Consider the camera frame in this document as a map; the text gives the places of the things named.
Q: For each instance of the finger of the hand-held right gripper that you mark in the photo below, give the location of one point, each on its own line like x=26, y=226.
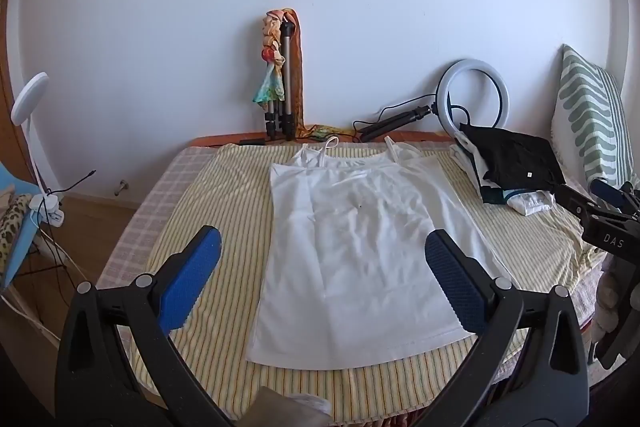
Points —
x=607, y=192
x=572, y=201

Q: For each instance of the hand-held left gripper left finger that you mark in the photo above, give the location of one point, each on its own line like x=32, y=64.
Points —
x=197, y=272

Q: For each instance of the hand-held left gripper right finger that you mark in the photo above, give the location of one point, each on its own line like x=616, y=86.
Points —
x=455, y=282

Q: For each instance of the white camisole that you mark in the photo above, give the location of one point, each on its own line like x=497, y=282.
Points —
x=350, y=257

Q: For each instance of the white folded garment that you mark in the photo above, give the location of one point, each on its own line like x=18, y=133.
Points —
x=532, y=203

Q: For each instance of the yellow striped sheet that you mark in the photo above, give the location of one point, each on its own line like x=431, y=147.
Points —
x=225, y=217

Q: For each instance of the beige fluffy cloth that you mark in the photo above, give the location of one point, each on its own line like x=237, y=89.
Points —
x=605, y=307

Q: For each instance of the black folded garment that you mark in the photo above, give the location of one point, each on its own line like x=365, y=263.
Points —
x=515, y=157

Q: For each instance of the green patterned pillow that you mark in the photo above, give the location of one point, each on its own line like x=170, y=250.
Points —
x=590, y=117

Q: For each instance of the teal folded garment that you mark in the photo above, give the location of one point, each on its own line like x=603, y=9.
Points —
x=495, y=198

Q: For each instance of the metal door stop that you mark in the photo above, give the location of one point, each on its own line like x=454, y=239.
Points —
x=121, y=188

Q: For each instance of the grey cloth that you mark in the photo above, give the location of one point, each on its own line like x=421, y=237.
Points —
x=270, y=407

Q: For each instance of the white power strip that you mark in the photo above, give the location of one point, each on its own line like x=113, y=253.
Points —
x=47, y=207

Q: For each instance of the blue board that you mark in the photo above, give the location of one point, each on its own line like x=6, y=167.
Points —
x=22, y=252

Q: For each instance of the leopard print cloth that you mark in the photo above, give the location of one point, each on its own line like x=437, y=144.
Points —
x=12, y=219

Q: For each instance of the colourful patterned scarf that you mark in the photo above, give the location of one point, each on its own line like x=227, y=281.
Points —
x=270, y=77

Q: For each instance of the silver folded tripod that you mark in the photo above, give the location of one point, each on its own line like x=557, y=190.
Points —
x=287, y=72

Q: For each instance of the orange scarf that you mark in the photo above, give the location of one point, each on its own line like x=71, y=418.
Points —
x=298, y=72

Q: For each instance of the white desk lamp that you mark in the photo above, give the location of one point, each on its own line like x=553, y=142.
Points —
x=30, y=99

